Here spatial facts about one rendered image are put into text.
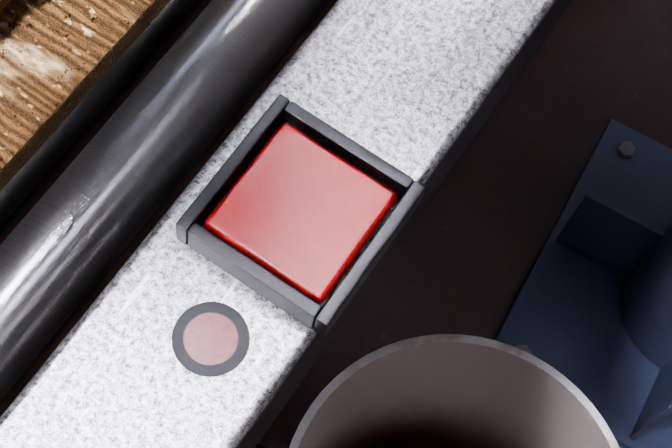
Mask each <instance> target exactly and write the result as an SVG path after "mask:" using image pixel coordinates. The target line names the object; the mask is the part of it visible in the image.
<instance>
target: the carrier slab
mask: <svg viewBox="0 0 672 448"><path fill-rule="evenodd" d="M170 1H171V0H12V1H11V2H10V3H9V4H8V5H7V6H6V7H5V8H4V9H3V10H2V11H1V12H0V192H1V190H2V189H3V188H4V187H5V186H6V185H7V184H8V183H9V182H10V180H11V179H12V178H13V177H14V176H15V175H16V174H17V173H18V171H19V170H20V169H21V168H22V167H23V166H24V165H25V164H26V163H27V161H28V160H29V159H30V158H31V157H32V156H33V155H34V154H35V152H36V151H37V150H38V149H39V148H40V147H41V146H42V145H43V143H44V142H45V141H46V140H47V139H48V138H49V137H50V136H51V135H52V133H53V132H54V131H55V130H56V129H57V128H58V127H59V126H60V124H61V123H62V122H63V121H64V120H65V119H66V118H67V117H68V116H69V114H70V113H71V112H72V111H73V110H74V109H75V108H76V107H77V105H78V104H79V103H80V102H81V101H82V100H83V99H84V98H85V96H86V95H87V94H88V93H89V92H90V91H91V90H92V89H93V88H94V86H95V85H96V84H97V83H98V82H99V81H100V80H101V79H102V77H103V76H104V75H105V74H106V73H107V72H108V71H109V70H110V69H111V67H112V66H113V65H114V64H115V63H116V62H117V61H118V60H119V58H120V57H121V56H122V55H123V54H124V53H125V52H126V51H127V49H128V48H129V47H130V46H131V45H132V44H133V43H134V42H135V41H136V39H137V38H138V37H139V36H140V35H141V34H142V33H143V32H144V30H145V29H146V28H147V27H148V26H149V25H150V24H151V23H152V22H153V20H154V19H155V18H156V17H157V16H158V15H159V14H160V13H161V11H162V10H163V9H164V8H165V7H166V6H167V5H168V4H169V3H170Z"/></svg>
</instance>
